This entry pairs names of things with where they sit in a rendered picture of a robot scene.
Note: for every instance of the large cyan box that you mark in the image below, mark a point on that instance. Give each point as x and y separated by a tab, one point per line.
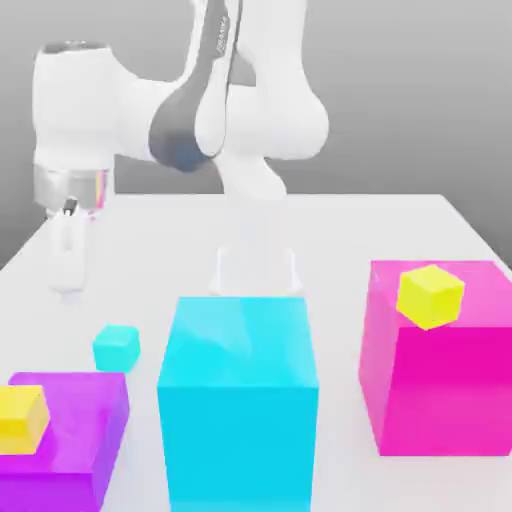
240	400

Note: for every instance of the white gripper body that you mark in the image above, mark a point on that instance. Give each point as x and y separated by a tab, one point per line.
68	252

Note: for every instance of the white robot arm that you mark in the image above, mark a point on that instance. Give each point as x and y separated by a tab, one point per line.
256	132

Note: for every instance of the large purple box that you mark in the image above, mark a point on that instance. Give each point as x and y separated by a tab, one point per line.
80	440

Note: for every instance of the large magenta box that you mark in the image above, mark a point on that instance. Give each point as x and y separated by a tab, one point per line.
448	384

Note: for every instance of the small yellow cube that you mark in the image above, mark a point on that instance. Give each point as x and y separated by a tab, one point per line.
431	298
20	420

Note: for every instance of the small cyan cube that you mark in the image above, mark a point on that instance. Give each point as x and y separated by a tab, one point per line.
116	348

